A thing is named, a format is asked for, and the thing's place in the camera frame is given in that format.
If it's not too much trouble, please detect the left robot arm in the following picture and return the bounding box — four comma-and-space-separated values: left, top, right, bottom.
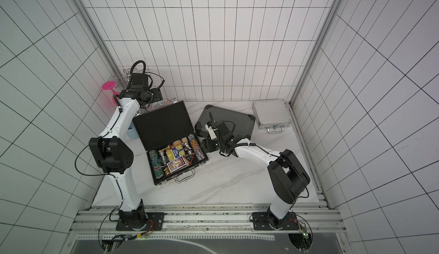
88, 60, 165, 230

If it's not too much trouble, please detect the pink wine glass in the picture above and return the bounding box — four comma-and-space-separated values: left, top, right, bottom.
101, 81, 120, 107

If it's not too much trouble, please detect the metal wire glass rack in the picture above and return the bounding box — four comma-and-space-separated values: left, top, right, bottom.
110, 69, 152, 85

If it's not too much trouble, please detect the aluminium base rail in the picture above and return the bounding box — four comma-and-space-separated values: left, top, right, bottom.
61, 203, 353, 254

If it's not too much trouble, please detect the silver poker case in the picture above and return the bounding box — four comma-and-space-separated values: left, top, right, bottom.
252, 99, 293, 134

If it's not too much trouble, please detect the black poker case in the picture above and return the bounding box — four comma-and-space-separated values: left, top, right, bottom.
133, 101, 208, 185
194, 104, 256, 139

